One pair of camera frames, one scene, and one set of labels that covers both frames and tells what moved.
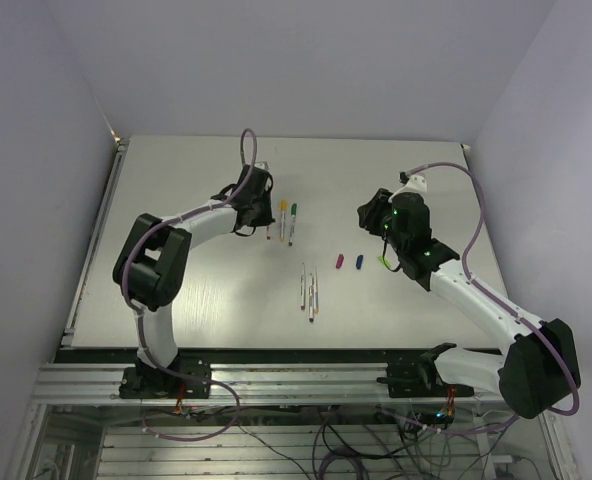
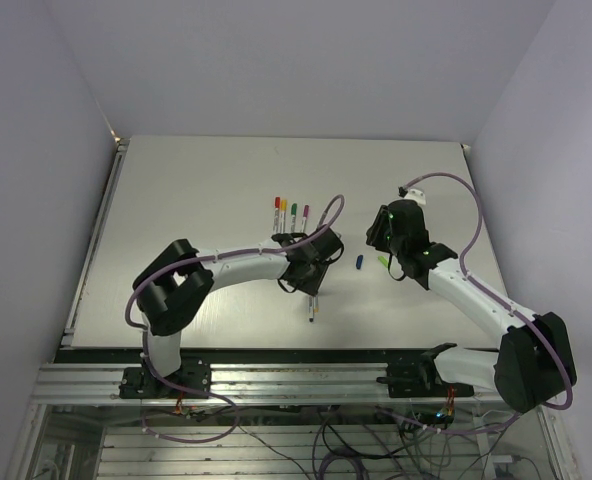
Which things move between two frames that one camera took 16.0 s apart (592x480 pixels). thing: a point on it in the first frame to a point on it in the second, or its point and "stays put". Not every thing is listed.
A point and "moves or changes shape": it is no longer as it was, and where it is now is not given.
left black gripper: x=268 y=219 to x=310 y=288
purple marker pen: x=302 y=287 moves or changes shape
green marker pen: x=292 y=223 stays put
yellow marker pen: x=283 y=209 stays put
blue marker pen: x=311 y=299 stays put
